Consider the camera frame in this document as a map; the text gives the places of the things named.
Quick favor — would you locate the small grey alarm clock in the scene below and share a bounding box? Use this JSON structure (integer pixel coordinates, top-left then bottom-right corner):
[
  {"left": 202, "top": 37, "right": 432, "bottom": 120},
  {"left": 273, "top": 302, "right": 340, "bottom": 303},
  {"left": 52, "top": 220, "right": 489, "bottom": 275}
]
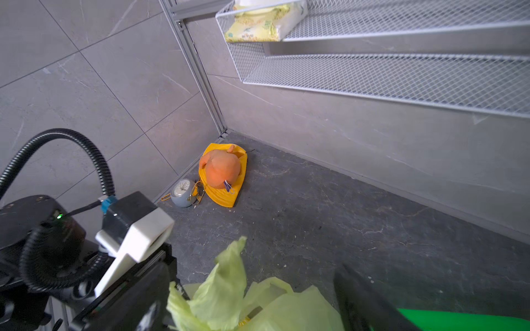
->
[{"left": 160, "top": 178, "right": 206, "bottom": 208}]

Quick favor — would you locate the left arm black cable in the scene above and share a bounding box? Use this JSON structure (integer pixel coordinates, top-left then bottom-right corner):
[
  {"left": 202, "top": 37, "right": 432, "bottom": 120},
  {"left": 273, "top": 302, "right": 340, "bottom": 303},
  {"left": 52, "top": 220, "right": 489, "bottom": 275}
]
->
[{"left": 0, "top": 127, "right": 117, "bottom": 208}]

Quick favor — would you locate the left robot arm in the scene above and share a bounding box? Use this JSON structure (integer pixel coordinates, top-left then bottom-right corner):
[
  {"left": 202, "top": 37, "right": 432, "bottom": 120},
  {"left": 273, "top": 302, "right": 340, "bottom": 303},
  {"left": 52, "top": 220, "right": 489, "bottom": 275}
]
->
[{"left": 1, "top": 193, "right": 177, "bottom": 330}]

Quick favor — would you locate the yellow-green plastic bag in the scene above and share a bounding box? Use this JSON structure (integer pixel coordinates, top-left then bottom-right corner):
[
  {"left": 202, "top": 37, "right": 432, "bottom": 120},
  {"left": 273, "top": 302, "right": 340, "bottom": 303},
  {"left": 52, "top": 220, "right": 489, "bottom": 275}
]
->
[{"left": 166, "top": 237, "right": 344, "bottom": 330}]

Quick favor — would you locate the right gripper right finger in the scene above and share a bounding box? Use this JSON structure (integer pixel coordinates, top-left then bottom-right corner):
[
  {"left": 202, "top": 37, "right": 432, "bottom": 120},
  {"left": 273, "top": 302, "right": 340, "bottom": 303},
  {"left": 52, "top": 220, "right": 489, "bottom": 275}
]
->
[{"left": 333, "top": 264, "right": 419, "bottom": 330}]

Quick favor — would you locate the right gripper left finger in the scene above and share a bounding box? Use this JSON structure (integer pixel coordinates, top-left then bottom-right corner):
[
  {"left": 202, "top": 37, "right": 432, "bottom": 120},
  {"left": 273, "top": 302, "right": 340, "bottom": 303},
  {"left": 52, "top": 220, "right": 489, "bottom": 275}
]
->
[{"left": 82, "top": 262, "right": 170, "bottom": 330}]

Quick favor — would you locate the yellow wipes packet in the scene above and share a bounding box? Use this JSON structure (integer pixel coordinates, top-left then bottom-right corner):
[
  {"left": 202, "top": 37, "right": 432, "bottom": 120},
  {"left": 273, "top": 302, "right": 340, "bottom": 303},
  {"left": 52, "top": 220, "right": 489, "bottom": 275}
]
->
[{"left": 216, "top": 1, "right": 309, "bottom": 44}]

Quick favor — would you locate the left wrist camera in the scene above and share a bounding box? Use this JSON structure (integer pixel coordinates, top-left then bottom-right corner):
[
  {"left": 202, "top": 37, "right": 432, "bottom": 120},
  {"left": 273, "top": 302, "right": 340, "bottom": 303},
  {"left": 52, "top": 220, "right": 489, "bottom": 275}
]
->
[{"left": 95, "top": 191, "right": 175, "bottom": 297}]

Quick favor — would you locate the orange bagged fruit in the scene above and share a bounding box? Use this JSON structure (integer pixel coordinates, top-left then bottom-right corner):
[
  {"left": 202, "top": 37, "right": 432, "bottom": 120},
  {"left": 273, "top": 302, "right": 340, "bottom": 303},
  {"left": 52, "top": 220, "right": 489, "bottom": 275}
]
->
[{"left": 200, "top": 145, "right": 241, "bottom": 192}]

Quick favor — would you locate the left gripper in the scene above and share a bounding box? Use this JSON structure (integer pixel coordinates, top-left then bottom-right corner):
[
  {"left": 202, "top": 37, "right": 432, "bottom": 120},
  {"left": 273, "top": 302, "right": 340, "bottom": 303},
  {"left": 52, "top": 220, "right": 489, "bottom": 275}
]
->
[{"left": 68, "top": 244, "right": 177, "bottom": 331}]

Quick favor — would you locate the green plastic basket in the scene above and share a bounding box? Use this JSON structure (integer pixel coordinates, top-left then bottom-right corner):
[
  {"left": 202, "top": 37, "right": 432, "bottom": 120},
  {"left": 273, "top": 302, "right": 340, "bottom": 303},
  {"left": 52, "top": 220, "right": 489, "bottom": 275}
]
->
[{"left": 398, "top": 309, "right": 530, "bottom": 331}]

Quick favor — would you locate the yellow plate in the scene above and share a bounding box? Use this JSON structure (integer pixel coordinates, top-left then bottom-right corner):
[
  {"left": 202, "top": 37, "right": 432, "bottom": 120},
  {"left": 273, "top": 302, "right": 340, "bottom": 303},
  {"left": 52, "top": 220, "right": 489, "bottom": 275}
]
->
[{"left": 198, "top": 143, "right": 248, "bottom": 208}]

